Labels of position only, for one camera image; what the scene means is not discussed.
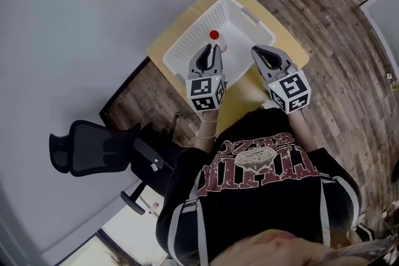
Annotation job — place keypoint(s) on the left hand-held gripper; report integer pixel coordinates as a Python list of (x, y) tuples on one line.
[(202, 90)]

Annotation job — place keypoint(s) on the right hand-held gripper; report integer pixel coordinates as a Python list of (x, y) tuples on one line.
[(291, 88)]

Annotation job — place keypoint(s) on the red-capped clear bottle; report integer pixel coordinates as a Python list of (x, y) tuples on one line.
[(214, 35)]

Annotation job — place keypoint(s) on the white plastic basket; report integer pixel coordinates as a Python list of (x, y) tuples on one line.
[(237, 40)]

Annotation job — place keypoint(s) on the person's right forearm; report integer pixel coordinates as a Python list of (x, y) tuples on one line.
[(300, 131)]

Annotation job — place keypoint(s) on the person's left forearm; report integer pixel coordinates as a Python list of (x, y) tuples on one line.
[(207, 126)]

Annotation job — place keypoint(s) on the light wooden table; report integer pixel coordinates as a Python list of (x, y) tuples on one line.
[(240, 93)]

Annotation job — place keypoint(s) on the black mesh office chair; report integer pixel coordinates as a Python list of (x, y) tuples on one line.
[(93, 146)]

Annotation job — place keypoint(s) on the black printed t-shirt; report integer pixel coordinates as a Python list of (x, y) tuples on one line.
[(265, 211)]

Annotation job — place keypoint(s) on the small red-capped bottle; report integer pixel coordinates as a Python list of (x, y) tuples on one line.
[(153, 208)]

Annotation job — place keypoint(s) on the white desk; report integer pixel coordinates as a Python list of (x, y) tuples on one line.
[(124, 227)]

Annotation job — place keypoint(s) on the person's face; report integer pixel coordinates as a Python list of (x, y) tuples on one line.
[(274, 249)]

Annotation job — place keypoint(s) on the glass partition wall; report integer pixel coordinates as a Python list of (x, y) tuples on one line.
[(385, 15)]

